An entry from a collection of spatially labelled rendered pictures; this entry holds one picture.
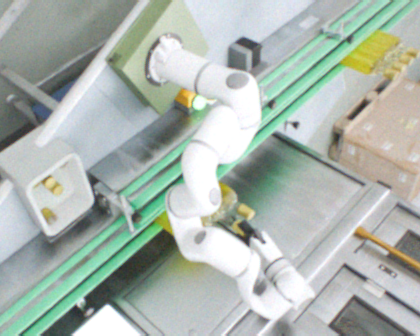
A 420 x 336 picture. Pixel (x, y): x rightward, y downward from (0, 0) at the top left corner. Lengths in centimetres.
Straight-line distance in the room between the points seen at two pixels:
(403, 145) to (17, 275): 437
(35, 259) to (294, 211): 88
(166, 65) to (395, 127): 426
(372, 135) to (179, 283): 399
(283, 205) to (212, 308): 48
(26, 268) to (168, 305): 44
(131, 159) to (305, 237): 63
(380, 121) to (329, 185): 366
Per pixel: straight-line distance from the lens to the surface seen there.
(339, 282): 164
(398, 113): 563
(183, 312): 152
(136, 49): 135
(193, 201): 111
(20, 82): 197
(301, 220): 174
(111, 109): 148
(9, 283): 148
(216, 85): 127
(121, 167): 150
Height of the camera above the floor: 173
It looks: 32 degrees down
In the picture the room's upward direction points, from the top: 126 degrees clockwise
